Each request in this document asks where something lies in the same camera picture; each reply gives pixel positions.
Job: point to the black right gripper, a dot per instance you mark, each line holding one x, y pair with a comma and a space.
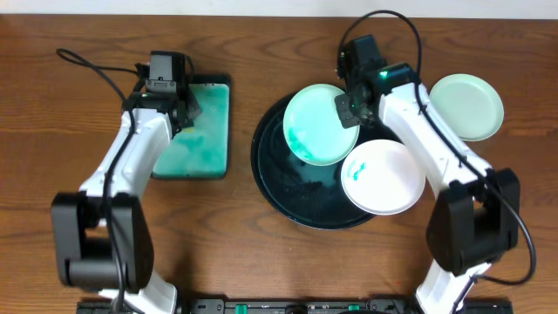
346, 118

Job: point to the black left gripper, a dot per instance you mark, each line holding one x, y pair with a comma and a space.
192, 110

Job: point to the mint green plate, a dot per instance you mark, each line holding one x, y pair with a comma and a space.
312, 128
469, 105

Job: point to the white plate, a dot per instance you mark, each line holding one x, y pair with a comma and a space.
382, 178

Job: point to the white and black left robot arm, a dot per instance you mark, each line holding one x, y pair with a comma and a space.
101, 237

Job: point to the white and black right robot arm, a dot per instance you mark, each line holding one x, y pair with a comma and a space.
476, 215

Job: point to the black rectangular soapy water tray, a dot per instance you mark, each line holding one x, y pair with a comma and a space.
201, 151

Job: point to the round black serving tray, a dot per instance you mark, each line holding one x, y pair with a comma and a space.
312, 196

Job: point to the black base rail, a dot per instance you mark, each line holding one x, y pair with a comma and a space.
375, 305

